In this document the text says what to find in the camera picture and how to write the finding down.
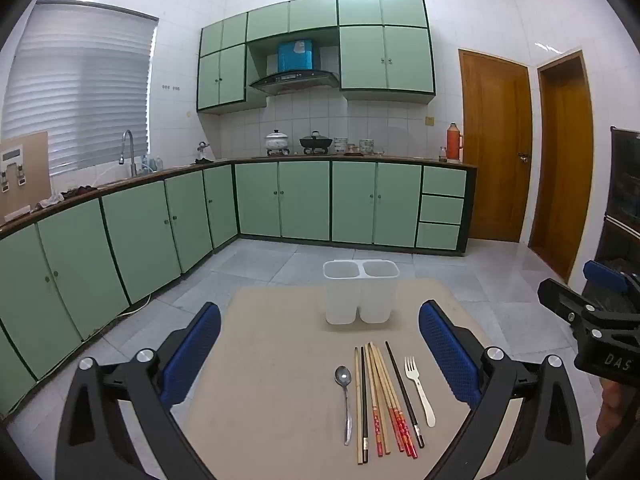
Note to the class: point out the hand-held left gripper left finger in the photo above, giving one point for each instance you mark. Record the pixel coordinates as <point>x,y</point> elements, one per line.
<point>192,355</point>

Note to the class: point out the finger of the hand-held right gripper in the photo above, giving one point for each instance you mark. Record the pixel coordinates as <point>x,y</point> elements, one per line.
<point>565,302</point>
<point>605,276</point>

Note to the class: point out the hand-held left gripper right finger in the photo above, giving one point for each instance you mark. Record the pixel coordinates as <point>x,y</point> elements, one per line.
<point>447,360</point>

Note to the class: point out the white plastic fork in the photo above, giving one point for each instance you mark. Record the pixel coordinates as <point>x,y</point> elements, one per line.
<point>423,402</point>

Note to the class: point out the black chopstick with patterned end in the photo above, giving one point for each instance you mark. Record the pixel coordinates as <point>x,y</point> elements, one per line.
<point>400,385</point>

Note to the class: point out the red-ended bamboo chopstick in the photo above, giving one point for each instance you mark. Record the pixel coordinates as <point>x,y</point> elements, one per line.
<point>404,440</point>
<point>411,445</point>
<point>395,430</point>
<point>378,435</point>

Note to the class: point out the plain black chopstick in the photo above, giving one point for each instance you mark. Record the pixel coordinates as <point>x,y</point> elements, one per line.
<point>364,400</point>

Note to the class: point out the metal spoon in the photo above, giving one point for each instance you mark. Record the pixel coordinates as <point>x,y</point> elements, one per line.
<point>343,376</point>

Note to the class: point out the white double utensil holder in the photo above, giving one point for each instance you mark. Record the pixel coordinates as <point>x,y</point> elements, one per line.
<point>342,295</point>

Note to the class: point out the person's right hand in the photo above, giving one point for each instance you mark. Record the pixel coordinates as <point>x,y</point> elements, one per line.
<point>612,407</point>

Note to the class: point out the dark glass cabinet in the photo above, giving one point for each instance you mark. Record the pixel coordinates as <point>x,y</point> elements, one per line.
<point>622,185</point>

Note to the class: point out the open wooden door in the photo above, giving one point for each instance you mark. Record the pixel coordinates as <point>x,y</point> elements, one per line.
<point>560,170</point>

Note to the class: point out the closed wooden door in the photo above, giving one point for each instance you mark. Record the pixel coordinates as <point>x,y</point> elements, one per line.
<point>495,145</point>

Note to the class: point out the green lower kitchen cabinets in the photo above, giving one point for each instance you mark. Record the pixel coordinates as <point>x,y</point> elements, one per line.
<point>300,200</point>

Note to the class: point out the green kitchen cabinets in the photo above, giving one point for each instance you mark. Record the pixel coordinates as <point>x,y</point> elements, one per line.
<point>380,60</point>
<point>300,200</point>

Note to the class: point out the orange thermos flask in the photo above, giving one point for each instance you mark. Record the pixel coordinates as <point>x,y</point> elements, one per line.
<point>454,145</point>

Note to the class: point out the bottles beside sink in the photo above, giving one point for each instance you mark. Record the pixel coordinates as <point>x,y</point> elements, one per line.
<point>152,164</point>

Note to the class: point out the dark cloth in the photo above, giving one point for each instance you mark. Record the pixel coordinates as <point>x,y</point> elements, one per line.
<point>80,191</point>

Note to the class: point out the small countertop appliance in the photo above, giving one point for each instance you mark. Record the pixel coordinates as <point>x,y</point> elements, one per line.
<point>203,152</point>

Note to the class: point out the white cloth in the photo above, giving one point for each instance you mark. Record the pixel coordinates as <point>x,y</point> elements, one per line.
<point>50,200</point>

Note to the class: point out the metal kitchen faucet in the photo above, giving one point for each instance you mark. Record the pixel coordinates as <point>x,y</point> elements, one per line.
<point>129,145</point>

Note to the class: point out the white lidded pot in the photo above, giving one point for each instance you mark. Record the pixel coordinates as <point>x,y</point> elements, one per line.
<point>276,141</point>

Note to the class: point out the brown cardboard board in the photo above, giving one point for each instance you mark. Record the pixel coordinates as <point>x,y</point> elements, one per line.
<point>30,180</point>

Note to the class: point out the black wok with lid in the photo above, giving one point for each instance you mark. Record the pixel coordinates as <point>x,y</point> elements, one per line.
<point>315,142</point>

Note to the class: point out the white window blind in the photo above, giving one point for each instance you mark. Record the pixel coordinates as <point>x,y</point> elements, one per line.
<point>75,90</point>

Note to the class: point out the black range hood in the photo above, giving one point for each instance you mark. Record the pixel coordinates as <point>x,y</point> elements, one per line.
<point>295,80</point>

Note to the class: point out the green upper kitchen cabinets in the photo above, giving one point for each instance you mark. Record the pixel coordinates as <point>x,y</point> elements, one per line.
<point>380,60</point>

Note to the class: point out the blue wrapped hood chimney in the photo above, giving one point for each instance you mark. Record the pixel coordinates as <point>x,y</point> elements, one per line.
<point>296,55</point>

